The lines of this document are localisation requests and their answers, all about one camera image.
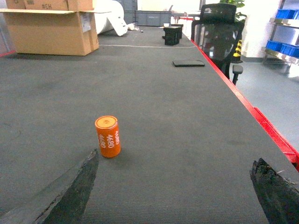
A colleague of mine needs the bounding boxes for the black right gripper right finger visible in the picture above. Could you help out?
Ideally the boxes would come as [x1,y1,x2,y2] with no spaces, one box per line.
[249,158,299,224]

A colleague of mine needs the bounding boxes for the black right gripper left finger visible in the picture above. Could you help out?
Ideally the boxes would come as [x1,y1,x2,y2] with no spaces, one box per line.
[0,149,99,224]

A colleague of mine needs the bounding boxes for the orange 4680 cylinder cap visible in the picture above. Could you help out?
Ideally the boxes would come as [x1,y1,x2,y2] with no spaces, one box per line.
[95,115,121,158]

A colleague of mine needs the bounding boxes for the blue bin lower shelf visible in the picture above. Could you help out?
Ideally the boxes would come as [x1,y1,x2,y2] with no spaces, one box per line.
[266,41,299,58]

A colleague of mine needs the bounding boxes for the blue bin shelf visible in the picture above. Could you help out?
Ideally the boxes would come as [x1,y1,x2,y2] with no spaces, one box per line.
[275,9,299,20]
[266,41,299,58]

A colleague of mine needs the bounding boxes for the steel shelf rack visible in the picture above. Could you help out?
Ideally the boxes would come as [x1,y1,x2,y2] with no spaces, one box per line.
[262,0,299,74]

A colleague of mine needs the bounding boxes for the blue bin upper shelf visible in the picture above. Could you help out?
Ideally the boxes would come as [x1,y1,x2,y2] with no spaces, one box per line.
[275,9,299,20]

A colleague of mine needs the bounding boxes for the black smartphone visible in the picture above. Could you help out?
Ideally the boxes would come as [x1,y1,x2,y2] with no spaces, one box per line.
[172,60,205,67]

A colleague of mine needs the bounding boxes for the large cardboard box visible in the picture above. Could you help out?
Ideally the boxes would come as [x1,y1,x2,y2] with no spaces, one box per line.
[0,8,99,56]

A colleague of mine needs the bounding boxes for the black block stack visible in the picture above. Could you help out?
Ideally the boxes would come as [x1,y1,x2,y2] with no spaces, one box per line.
[162,24,183,46]

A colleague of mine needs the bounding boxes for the grey plastic crate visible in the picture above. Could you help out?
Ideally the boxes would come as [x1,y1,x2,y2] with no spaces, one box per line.
[124,10,172,27]

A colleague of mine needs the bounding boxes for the small cardboard box on top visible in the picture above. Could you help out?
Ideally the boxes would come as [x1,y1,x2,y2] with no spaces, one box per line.
[5,0,95,11]

